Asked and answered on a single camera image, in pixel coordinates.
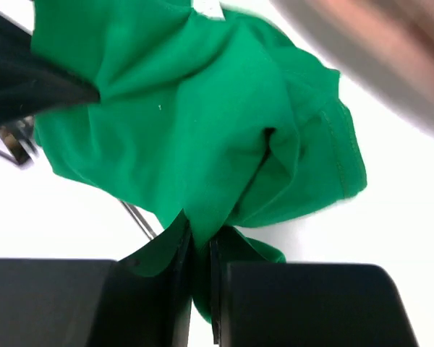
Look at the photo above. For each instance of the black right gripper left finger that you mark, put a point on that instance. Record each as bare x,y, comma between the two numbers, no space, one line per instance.
142,300

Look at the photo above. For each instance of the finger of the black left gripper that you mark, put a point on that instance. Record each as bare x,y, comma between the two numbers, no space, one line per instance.
30,84

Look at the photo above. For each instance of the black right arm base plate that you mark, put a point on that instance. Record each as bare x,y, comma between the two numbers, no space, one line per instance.
17,137

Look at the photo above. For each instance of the pink suitcase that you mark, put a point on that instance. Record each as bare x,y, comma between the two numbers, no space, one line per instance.
388,46

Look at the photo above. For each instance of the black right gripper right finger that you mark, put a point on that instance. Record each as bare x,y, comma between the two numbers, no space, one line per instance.
255,302

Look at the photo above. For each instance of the green t-shirt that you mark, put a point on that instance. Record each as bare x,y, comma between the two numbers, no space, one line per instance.
226,121

